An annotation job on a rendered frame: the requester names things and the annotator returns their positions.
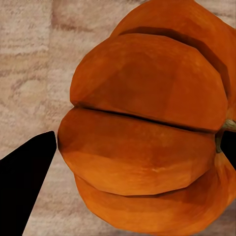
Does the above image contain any pumpkin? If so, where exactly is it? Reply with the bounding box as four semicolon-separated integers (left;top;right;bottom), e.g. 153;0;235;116
57;0;236;236

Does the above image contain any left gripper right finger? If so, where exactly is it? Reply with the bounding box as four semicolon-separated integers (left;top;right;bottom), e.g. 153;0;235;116
220;131;236;170

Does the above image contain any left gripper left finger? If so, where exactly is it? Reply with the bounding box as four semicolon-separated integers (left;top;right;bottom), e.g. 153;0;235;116
0;131;57;236

